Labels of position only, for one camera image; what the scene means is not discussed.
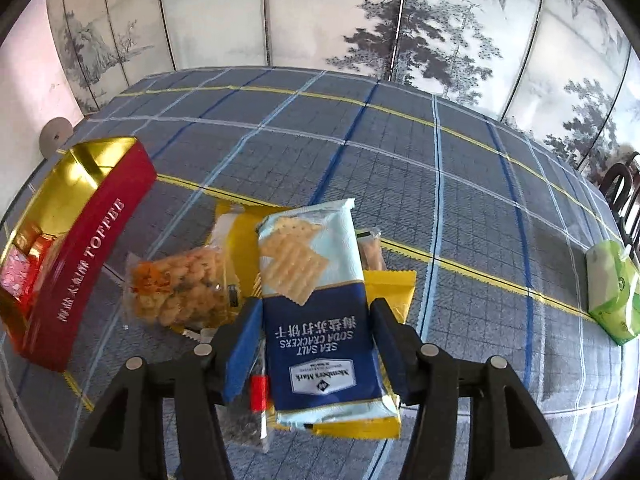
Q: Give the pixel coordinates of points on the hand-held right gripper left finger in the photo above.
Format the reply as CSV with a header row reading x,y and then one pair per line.
x,y
242,355

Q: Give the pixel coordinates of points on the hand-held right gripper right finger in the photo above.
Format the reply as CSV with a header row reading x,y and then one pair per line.
x,y
395,355

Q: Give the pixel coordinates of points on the blue cracker packet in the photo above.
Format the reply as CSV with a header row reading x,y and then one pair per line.
x,y
320,310

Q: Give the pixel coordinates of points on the clear twisted dough snack bag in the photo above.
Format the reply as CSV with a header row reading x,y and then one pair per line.
x,y
175,285

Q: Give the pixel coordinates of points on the small clear snack packet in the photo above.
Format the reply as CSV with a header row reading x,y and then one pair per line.
x,y
371,252

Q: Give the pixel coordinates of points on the yellow snack packet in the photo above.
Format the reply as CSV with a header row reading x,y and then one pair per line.
x,y
390,285
232,210

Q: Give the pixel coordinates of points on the red tin box gold interior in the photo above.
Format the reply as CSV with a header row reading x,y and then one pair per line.
x,y
90,260

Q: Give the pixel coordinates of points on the clear orange stick snack packet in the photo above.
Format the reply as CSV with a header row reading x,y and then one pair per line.
x,y
40,252

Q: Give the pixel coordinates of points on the red snack packet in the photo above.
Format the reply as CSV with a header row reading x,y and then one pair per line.
x,y
12,325

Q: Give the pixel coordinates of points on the pink snack packet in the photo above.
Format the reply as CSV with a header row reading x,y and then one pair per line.
x,y
14,275

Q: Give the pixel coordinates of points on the dark sesame bar packet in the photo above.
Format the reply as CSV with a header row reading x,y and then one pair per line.
x,y
240,425

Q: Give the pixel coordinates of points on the plaid blue tablecloth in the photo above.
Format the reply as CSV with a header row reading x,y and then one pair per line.
x,y
450,210

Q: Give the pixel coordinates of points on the green tissue pack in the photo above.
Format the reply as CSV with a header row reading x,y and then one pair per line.
x,y
615,295

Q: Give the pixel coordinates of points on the dark wooden chair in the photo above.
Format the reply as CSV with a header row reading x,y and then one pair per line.
x,y
625,195

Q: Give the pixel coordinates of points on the round grey disc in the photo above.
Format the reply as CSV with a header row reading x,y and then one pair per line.
x,y
55,135

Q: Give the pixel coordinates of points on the painted folding screen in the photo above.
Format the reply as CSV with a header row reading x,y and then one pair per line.
x,y
325,10

